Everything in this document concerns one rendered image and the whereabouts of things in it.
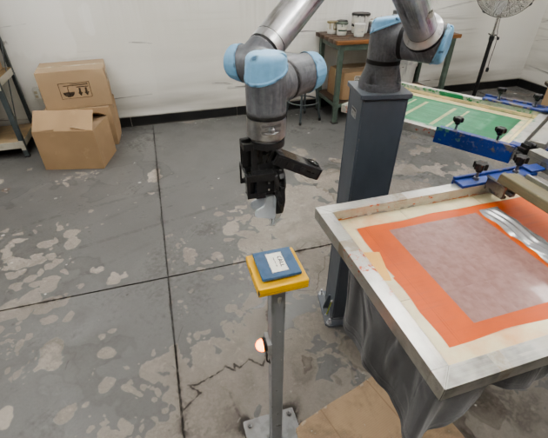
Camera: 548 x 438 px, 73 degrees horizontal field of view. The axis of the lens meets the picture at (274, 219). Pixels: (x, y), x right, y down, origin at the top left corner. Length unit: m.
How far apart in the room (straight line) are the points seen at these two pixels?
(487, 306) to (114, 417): 1.51
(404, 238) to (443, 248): 0.10
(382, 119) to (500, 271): 0.67
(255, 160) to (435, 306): 0.51
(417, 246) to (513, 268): 0.23
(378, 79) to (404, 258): 0.66
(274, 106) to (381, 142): 0.84
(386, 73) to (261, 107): 0.79
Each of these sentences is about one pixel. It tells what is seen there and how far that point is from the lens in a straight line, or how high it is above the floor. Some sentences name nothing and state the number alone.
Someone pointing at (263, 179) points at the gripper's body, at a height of 1.23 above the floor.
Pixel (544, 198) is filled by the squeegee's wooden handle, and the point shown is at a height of 1.06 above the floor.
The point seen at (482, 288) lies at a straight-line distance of 1.01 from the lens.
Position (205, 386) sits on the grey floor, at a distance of 1.86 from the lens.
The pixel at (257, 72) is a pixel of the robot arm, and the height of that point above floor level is 1.43.
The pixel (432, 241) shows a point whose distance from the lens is 1.10.
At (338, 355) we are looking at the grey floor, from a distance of 1.95.
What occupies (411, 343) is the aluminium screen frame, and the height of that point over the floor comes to 0.99.
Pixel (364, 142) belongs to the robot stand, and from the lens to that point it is 1.45.
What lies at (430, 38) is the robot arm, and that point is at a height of 1.39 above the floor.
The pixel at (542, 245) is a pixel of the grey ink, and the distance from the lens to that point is 1.22.
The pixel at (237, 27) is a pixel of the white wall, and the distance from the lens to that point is 4.47.
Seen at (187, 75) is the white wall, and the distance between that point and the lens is 4.48.
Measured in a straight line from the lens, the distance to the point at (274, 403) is 1.42.
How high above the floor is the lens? 1.59
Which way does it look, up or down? 36 degrees down
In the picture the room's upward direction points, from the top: straight up
